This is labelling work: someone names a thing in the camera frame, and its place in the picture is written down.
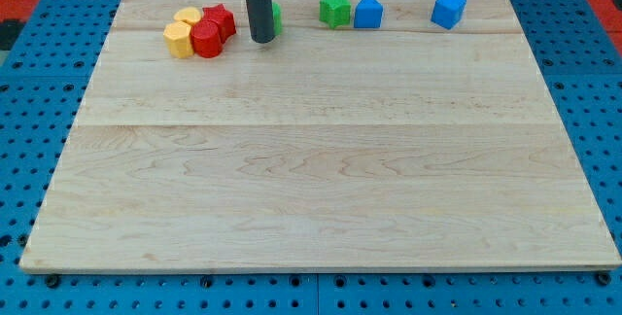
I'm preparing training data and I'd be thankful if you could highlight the green star block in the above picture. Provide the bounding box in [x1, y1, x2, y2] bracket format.
[319, 0, 351, 29]

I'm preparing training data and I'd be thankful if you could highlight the red star block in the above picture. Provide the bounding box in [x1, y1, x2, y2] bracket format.
[203, 4, 236, 43]

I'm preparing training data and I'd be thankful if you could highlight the yellow heart block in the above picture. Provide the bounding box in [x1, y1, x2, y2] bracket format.
[173, 7, 202, 26]

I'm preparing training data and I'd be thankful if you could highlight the light wooden board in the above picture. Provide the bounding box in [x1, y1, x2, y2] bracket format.
[20, 0, 621, 274]

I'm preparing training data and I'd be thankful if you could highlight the green block behind rod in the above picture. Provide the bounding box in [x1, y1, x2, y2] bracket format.
[272, 2, 282, 36]

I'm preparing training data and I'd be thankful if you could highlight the blue pentagon house block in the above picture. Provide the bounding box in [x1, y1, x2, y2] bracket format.
[354, 0, 384, 29]

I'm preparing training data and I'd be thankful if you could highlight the red cylinder block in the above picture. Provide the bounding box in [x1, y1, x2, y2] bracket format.
[190, 20, 223, 58]

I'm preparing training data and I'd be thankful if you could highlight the yellow hexagon block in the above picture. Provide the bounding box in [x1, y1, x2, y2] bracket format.
[163, 21, 194, 58]

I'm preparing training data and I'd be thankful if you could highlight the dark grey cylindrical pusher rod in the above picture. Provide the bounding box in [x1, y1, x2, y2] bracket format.
[246, 0, 275, 44]

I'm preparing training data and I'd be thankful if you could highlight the blue cube block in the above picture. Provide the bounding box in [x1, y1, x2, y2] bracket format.
[431, 0, 467, 30]

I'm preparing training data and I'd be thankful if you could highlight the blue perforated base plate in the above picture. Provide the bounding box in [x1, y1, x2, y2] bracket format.
[1, 0, 621, 314]

